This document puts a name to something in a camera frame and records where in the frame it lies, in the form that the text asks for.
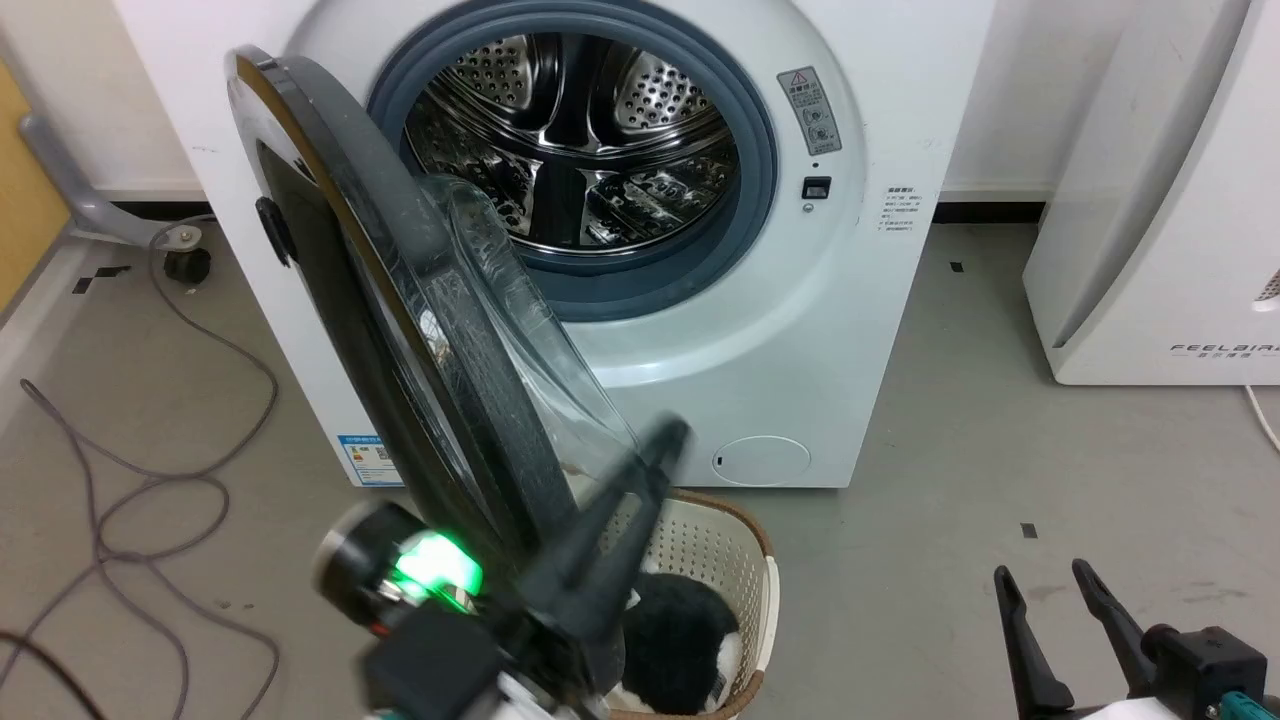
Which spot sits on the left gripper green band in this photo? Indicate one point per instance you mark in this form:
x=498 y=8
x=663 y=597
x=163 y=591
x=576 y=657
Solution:
x=430 y=620

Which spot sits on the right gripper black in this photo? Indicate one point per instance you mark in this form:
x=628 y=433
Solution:
x=1205 y=665

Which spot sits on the black round glass washer door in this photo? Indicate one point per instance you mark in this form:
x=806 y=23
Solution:
x=400 y=330

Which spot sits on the white front-load washing machine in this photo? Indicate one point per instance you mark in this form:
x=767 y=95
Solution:
x=880 y=330

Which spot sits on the black fuzzy garment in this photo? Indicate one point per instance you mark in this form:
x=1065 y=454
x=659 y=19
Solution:
x=675 y=640

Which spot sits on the cream perforated laundry basket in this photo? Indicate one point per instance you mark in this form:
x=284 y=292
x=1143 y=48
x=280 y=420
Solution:
x=715 y=545

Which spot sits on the round white filter cover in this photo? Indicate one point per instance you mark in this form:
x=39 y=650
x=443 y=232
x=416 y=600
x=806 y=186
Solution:
x=764 y=461

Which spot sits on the white air purifier appliance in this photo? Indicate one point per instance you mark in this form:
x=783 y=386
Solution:
x=1160 y=200

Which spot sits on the small text label sticker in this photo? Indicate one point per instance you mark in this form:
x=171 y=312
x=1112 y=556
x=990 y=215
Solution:
x=901 y=210

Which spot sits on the black caster wheel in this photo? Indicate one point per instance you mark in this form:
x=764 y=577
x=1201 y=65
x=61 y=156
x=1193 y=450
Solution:
x=187 y=264

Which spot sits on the grey metal stand leg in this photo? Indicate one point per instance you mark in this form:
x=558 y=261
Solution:
x=85 y=195

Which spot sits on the wooden panel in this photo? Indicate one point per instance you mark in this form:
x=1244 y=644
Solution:
x=25 y=190

